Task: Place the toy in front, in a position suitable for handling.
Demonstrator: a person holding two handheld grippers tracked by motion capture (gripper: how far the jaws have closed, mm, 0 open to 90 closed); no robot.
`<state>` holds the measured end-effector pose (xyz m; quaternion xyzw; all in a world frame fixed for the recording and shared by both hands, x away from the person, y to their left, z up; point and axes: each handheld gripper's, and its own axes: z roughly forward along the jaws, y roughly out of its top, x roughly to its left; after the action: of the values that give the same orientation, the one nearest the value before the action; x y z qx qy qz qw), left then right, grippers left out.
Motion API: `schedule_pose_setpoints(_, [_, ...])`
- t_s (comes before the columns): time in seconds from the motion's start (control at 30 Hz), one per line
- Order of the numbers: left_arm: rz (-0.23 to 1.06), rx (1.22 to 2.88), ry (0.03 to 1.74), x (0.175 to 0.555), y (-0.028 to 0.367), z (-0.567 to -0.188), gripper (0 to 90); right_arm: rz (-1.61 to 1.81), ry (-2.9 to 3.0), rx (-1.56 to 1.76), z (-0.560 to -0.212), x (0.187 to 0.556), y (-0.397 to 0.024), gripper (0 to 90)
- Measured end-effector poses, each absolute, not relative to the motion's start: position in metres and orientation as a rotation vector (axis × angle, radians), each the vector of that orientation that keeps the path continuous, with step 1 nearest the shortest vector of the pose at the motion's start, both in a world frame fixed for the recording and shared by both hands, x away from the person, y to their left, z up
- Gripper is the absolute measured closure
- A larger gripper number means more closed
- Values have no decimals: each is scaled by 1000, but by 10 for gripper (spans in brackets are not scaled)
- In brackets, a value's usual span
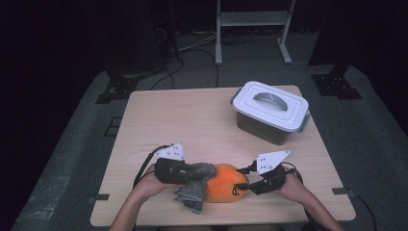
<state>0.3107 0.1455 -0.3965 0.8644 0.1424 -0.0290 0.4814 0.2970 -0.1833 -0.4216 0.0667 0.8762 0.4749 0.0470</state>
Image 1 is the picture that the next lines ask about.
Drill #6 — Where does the white lid with grey handle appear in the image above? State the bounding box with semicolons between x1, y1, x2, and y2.
230;80;311;133

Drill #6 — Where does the orange plush toy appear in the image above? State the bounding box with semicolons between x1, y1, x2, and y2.
205;163;250;204

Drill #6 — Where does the person's right hand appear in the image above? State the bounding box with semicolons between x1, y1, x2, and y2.
277;167;306;198

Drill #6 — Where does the grey fuzzy cloth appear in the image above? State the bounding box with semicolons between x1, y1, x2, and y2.
173;162;218;215

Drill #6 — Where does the black tape strip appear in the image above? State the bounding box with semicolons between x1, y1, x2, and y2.
331;187;357;197
88;192;111;205

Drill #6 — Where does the person's left hand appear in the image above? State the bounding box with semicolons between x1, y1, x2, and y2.
133;163;189;201

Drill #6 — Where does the clear brown storage box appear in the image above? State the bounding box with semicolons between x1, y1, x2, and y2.
230;88;312;146

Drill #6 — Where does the white cable bundle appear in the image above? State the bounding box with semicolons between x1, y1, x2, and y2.
176;30;219;54

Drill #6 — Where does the long black cable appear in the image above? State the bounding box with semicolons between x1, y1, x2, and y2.
150;47;222;90

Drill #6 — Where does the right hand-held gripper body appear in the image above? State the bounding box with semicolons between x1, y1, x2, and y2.
249;149;292;195

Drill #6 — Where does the dark equipment rack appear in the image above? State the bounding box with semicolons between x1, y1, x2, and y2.
153;0;181;64

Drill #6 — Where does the black stand base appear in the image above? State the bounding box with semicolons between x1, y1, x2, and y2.
94;61;162;105
307;0;364;100

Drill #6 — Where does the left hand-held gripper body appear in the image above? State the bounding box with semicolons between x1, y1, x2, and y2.
153;142;196;186

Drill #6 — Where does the white metal stand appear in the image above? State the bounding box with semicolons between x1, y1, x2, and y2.
215;0;296;66

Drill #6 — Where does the thin black cable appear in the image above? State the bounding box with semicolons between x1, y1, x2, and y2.
347;191;378;231

